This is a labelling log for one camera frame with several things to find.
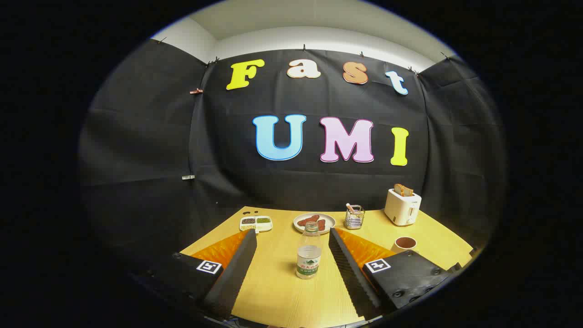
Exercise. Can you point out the round white plate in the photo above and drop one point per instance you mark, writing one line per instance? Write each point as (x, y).
(330, 222)

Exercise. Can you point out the striped paper straw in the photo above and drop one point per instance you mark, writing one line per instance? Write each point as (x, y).
(350, 208)

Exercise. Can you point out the white divided tray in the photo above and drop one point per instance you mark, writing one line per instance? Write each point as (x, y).
(256, 224)

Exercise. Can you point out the clear plastic juice bottle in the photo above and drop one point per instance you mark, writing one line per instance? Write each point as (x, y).
(309, 262)

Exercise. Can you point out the black backdrop cloth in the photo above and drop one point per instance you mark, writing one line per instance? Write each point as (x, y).
(145, 146)

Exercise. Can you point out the copper clip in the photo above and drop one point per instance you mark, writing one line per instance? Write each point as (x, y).
(196, 91)

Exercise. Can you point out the toasted bread slice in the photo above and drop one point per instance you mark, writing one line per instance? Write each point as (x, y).
(408, 192)
(398, 189)

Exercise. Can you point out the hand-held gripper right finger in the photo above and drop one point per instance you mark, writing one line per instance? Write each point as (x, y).
(348, 269)

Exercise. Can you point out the brown meat piece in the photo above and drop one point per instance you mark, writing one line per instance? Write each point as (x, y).
(308, 220)
(321, 225)

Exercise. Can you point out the white toaster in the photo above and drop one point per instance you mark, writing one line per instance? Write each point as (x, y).
(401, 209)

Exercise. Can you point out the wooden table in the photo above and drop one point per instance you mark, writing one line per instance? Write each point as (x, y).
(282, 291)

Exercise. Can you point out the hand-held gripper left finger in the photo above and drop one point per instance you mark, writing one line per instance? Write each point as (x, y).
(237, 269)

